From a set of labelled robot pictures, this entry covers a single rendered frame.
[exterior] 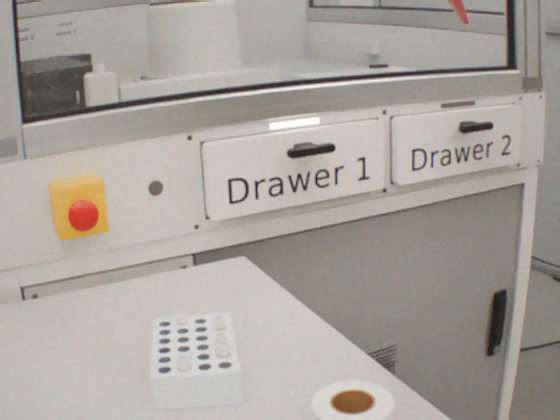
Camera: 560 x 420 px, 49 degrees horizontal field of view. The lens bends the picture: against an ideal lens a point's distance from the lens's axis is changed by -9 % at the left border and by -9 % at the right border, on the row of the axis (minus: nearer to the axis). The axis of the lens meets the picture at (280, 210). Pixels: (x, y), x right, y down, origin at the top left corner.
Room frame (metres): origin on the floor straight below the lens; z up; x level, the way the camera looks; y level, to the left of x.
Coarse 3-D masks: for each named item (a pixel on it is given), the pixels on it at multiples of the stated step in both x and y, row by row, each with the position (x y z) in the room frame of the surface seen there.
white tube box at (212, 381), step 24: (168, 336) 0.59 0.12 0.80; (192, 336) 0.59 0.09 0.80; (168, 360) 0.55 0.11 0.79; (192, 360) 0.55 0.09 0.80; (216, 360) 0.54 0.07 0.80; (168, 384) 0.51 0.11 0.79; (192, 384) 0.52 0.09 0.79; (216, 384) 0.52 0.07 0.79; (240, 384) 0.52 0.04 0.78; (168, 408) 0.51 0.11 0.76
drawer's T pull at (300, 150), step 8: (296, 144) 0.94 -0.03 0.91; (304, 144) 0.94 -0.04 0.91; (312, 144) 0.93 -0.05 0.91; (320, 144) 0.93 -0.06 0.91; (328, 144) 0.93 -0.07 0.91; (288, 152) 0.90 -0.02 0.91; (296, 152) 0.91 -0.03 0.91; (304, 152) 0.91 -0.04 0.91; (312, 152) 0.92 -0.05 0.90; (320, 152) 0.92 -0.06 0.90; (328, 152) 0.93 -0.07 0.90
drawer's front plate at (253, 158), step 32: (320, 128) 0.96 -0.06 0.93; (352, 128) 0.99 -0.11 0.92; (224, 160) 0.90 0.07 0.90; (256, 160) 0.92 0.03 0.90; (288, 160) 0.94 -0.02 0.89; (320, 160) 0.96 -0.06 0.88; (352, 160) 0.99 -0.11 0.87; (224, 192) 0.90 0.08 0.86; (288, 192) 0.94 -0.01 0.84; (320, 192) 0.96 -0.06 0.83; (352, 192) 0.99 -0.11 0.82
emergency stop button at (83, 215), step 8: (80, 200) 0.77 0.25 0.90; (88, 200) 0.77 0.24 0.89; (72, 208) 0.76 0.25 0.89; (80, 208) 0.76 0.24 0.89; (88, 208) 0.76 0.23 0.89; (96, 208) 0.77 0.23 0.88; (72, 216) 0.75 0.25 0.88; (80, 216) 0.76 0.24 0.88; (88, 216) 0.76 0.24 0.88; (96, 216) 0.77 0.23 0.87; (72, 224) 0.76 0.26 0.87; (80, 224) 0.76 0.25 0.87; (88, 224) 0.76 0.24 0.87
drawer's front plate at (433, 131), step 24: (408, 120) 1.03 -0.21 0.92; (432, 120) 1.05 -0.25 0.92; (456, 120) 1.07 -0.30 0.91; (480, 120) 1.10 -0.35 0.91; (504, 120) 1.13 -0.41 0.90; (408, 144) 1.03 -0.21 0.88; (432, 144) 1.05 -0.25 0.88; (456, 144) 1.07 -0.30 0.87; (480, 144) 1.10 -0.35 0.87; (504, 144) 1.13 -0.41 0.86; (408, 168) 1.03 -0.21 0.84; (432, 168) 1.05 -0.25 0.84; (456, 168) 1.08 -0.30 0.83; (480, 168) 1.10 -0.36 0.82
